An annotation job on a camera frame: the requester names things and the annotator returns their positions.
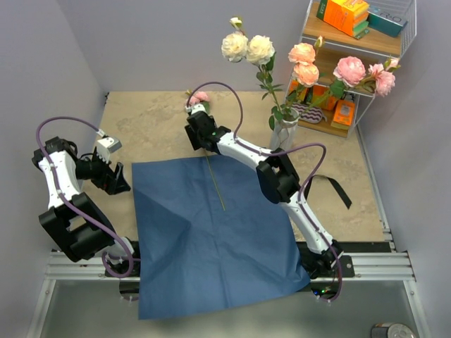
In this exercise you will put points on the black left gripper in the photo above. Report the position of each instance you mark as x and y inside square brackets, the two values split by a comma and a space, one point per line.
[106, 181]

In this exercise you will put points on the purple wavy patterned pouch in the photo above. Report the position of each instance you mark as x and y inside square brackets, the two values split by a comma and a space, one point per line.
[312, 115]

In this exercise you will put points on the teal box on top shelf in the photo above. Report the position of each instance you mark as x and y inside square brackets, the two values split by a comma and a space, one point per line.
[386, 22]

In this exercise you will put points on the stacked colourful sponges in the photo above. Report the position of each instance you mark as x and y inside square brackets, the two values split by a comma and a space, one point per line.
[360, 25]

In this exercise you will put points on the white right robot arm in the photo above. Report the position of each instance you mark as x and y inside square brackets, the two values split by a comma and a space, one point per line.
[278, 180]

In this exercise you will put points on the pink rose stem with buds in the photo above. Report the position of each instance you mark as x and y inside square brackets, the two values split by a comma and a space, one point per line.
[378, 78]

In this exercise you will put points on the orange box bottom shelf middle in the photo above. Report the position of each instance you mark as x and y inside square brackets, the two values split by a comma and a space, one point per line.
[323, 98]

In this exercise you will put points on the orange packet bottom shelf left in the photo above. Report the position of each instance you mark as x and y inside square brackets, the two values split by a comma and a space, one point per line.
[295, 94]

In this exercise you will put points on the peach rose stem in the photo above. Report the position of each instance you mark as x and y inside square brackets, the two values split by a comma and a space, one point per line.
[303, 56]

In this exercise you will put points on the metal tin can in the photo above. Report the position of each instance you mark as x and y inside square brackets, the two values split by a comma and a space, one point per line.
[391, 330]

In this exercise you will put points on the blue wrapping paper sheet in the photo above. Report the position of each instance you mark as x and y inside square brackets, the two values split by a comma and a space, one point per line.
[209, 239]

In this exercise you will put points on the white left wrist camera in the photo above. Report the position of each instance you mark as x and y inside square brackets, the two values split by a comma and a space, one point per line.
[105, 146]

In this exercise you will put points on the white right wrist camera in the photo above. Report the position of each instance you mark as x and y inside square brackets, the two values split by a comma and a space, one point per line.
[195, 108]

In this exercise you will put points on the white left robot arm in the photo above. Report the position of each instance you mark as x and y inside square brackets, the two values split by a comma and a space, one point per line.
[73, 220]

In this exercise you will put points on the orange packet bottom shelf right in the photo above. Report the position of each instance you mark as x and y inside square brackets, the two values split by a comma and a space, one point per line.
[343, 114]

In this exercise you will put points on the orange box on top shelf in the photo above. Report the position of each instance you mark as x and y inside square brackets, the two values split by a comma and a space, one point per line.
[341, 13]

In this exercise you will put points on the orange packet shelf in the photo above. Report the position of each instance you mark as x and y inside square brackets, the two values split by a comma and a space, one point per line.
[343, 114]
[295, 94]

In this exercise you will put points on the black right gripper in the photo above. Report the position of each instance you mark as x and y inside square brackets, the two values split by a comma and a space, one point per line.
[192, 138]

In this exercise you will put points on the black ribbon with gold lettering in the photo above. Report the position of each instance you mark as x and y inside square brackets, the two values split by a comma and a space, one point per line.
[335, 185]

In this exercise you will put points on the white wire wooden shelf rack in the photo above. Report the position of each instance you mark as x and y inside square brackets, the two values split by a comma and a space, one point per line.
[358, 46]

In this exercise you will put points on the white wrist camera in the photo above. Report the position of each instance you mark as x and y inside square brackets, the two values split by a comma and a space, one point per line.
[195, 108]
[105, 146]

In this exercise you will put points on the white ribbed ceramic vase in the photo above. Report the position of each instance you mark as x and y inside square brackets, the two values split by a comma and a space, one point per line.
[284, 131]

